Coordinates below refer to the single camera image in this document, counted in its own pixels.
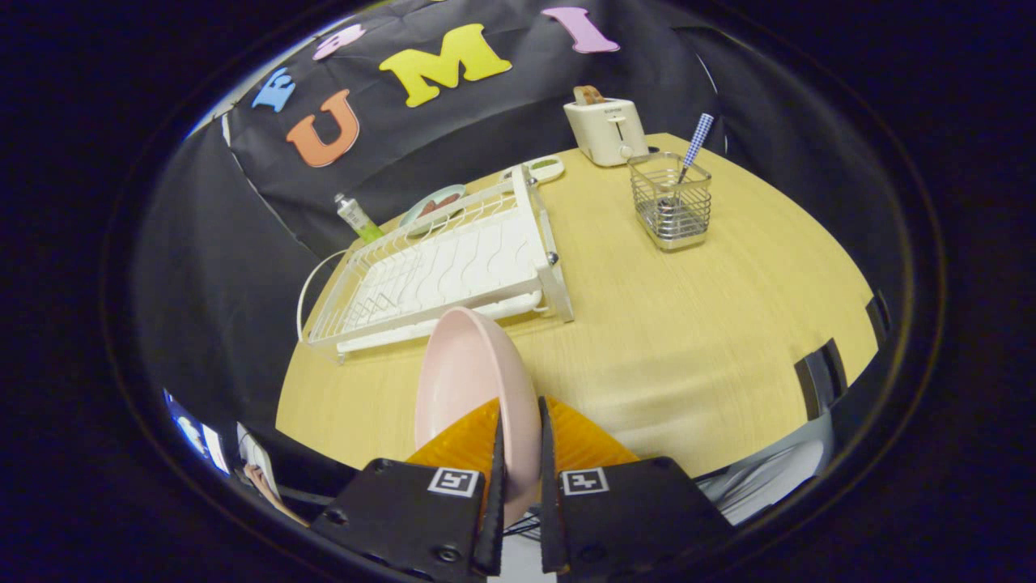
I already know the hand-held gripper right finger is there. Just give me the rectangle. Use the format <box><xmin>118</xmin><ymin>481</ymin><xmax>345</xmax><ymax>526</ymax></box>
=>
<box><xmin>538</xmin><ymin>395</ymin><xmax>736</xmax><ymax>583</ymax></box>

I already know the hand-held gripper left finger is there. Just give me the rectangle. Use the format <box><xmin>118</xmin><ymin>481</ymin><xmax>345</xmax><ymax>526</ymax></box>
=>
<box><xmin>310</xmin><ymin>397</ymin><xmax>507</xmax><ymax>583</ymax></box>

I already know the pink plate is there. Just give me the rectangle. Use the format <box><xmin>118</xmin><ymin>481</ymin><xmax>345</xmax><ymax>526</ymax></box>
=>
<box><xmin>414</xmin><ymin>306</ymin><xmax>541</xmax><ymax>529</ymax></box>

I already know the white dish rack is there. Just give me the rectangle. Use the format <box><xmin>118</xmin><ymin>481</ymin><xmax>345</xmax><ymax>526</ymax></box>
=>
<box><xmin>296</xmin><ymin>166</ymin><xmax>575</xmax><ymax>365</ymax></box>

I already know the metal wire basket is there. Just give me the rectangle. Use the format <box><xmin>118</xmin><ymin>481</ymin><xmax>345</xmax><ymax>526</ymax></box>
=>
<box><xmin>627</xmin><ymin>152</ymin><xmax>713</xmax><ymax>252</ymax></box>

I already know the spoon with blue checkered handle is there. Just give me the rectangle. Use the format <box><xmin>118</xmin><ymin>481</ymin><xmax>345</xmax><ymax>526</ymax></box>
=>
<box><xmin>657</xmin><ymin>113</ymin><xmax>715</xmax><ymax>215</ymax></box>

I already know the pale green plate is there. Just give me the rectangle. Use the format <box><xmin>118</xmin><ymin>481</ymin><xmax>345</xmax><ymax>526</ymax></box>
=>
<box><xmin>399</xmin><ymin>184</ymin><xmax>468</xmax><ymax>236</ymax></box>

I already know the green dish soap bottle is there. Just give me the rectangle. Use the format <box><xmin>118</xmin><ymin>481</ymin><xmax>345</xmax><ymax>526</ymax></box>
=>
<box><xmin>335</xmin><ymin>193</ymin><xmax>385</xmax><ymax>245</ymax></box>

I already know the white two-compartment dish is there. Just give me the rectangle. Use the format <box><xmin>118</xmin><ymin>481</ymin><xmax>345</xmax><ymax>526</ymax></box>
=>
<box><xmin>502</xmin><ymin>155</ymin><xmax>565</xmax><ymax>185</ymax></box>

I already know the white paper sheet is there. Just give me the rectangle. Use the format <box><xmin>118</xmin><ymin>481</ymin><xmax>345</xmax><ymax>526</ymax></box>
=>
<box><xmin>237</xmin><ymin>421</ymin><xmax>280</xmax><ymax>496</ymax></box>

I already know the black chair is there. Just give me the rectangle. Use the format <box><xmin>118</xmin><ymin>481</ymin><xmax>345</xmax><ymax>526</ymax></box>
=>
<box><xmin>864</xmin><ymin>290</ymin><xmax>893</xmax><ymax>351</ymax></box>
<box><xmin>795</xmin><ymin>338</ymin><xmax>848</xmax><ymax>420</ymax></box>

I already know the cream toaster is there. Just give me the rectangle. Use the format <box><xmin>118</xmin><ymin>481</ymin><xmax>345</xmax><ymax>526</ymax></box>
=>
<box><xmin>563</xmin><ymin>97</ymin><xmax>650</xmax><ymax>168</ymax></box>

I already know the black backdrop cloth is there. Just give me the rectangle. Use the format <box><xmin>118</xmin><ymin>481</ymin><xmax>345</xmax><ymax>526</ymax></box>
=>
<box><xmin>134</xmin><ymin>0</ymin><xmax>903</xmax><ymax>462</ymax></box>

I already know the black cable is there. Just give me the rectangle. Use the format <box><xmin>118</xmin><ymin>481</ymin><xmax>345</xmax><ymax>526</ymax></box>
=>
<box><xmin>503</xmin><ymin>502</ymin><xmax>541</xmax><ymax>542</ymax></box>

